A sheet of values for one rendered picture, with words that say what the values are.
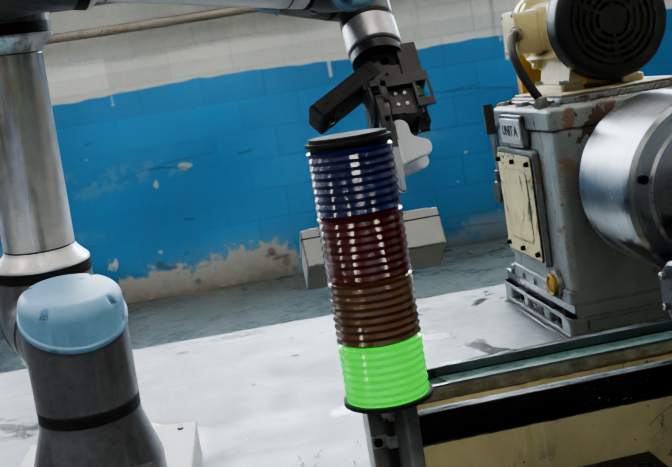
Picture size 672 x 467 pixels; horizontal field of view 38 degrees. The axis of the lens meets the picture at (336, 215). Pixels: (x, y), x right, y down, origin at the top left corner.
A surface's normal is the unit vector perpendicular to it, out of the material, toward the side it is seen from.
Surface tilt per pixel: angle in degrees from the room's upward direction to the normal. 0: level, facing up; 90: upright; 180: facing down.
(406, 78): 56
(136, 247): 90
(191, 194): 90
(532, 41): 90
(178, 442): 4
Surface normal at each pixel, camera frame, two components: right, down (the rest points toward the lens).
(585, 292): 0.14, 0.12
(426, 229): 0.03, -0.45
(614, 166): -0.97, -0.18
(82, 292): -0.05, -0.95
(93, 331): 0.57, 0.06
